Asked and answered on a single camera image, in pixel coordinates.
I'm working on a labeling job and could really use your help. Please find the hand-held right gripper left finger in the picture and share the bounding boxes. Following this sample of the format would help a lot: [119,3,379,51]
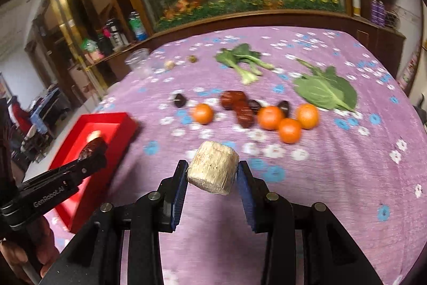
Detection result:
[40,160,189,285]

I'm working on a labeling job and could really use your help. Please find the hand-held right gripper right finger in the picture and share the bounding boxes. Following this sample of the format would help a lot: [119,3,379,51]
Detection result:
[236,161,384,285]

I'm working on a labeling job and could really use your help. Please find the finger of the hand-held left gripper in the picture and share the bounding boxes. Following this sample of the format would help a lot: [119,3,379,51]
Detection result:
[63,147,108,187]
[19,155,83,188]

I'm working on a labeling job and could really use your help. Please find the red date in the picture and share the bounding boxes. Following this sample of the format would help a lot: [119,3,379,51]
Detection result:
[235,103,256,128]
[220,90,248,110]
[78,137,107,159]

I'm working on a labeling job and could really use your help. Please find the red tray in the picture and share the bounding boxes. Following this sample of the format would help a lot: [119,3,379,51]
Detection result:
[48,112,139,234]

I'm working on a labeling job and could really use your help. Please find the beige sugarcane chunk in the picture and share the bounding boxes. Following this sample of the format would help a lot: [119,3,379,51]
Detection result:
[187,140,240,195]

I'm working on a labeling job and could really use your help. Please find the orange tangerine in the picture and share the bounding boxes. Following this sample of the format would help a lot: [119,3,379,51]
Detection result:
[296,104,320,130]
[278,118,302,144]
[258,106,284,131]
[192,104,215,124]

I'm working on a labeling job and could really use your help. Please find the person's left hand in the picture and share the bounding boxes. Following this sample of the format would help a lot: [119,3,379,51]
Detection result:
[0,215,61,285]

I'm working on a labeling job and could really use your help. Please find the clear plastic cup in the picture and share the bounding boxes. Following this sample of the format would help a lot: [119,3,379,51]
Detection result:
[125,48,154,77]

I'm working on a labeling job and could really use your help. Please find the green packet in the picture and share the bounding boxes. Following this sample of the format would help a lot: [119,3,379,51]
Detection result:
[80,38,99,53]

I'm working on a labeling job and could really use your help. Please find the black thermos flask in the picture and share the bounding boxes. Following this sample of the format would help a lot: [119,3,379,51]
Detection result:
[108,18,129,48]

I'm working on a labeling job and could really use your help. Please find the green cabbage leaf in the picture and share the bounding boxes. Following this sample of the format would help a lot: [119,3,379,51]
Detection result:
[293,58,358,112]

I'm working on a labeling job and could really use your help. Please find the green and white bottle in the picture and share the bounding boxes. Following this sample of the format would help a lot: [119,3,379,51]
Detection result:
[128,12,148,42]

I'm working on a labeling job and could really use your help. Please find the green bok choy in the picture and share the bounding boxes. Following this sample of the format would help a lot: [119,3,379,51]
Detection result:
[215,44,276,85]

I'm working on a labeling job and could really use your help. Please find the purple bottles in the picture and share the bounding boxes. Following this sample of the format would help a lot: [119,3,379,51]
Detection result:
[370,0,388,27]

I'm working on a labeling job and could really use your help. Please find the wire basket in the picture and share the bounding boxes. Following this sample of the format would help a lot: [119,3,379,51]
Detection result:
[385,6,401,30]

